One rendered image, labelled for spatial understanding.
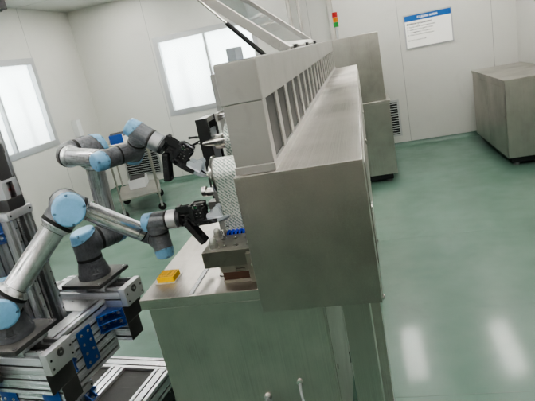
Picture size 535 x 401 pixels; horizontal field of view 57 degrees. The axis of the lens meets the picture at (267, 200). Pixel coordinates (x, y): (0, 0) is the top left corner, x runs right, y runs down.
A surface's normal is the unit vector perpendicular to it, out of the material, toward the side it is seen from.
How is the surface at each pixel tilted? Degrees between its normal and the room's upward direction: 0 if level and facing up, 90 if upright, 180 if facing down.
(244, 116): 90
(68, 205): 85
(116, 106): 90
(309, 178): 90
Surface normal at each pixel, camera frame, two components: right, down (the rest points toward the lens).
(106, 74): -0.17, 0.31
